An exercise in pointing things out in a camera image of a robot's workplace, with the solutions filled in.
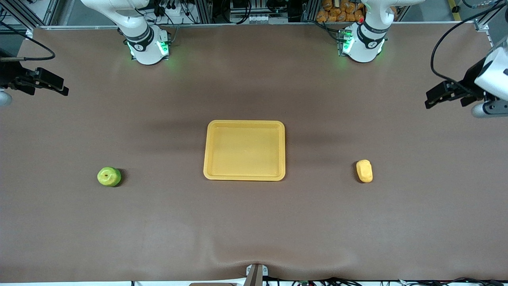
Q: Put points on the brown table cover mat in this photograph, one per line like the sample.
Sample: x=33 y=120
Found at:
x=254 y=226

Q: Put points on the bag of orange objects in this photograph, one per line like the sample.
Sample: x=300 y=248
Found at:
x=339 y=11

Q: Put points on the yellow plastic tray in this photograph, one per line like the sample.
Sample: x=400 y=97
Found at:
x=245 y=151

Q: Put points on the green apple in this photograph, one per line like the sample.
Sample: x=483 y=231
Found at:
x=109 y=176

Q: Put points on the white power strip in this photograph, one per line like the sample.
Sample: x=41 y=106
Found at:
x=174 y=10

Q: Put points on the white terminal strip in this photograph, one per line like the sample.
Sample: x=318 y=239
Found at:
x=260 y=18

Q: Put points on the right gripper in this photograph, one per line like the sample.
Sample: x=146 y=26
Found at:
x=8 y=74

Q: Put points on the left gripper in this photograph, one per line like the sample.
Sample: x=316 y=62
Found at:
x=471 y=77

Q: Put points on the metal table edge clamp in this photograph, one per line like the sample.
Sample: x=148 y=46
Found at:
x=256 y=275

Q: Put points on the yellow potato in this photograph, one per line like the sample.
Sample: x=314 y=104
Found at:
x=364 y=171

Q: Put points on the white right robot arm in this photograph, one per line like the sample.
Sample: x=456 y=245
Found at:
x=145 y=49

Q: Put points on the metal corner bracket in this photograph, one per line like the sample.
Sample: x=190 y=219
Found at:
x=29 y=35
x=482 y=26

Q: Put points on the aluminium frame post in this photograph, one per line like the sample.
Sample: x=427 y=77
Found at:
x=310 y=10
x=24 y=14
x=204 y=11

